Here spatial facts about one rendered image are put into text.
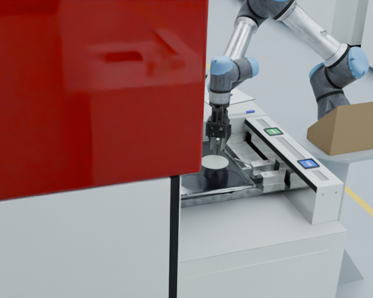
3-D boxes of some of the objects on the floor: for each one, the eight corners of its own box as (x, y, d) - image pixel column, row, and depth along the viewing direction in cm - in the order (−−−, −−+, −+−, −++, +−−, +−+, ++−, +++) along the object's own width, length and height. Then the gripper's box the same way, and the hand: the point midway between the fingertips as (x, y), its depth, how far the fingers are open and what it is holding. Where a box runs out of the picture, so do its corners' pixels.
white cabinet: (156, 456, 198) (156, 268, 161) (102, 281, 279) (95, 129, 242) (318, 409, 217) (352, 231, 180) (224, 258, 298) (234, 114, 261)
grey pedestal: (344, 252, 305) (370, 111, 268) (399, 306, 269) (439, 151, 232) (259, 272, 288) (275, 125, 251) (306, 333, 251) (333, 170, 215)
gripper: (203, 105, 192) (201, 161, 202) (230, 108, 190) (226, 164, 200) (208, 96, 200) (205, 150, 209) (234, 99, 198) (230, 153, 207)
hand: (217, 150), depth 206 cm, fingers closed
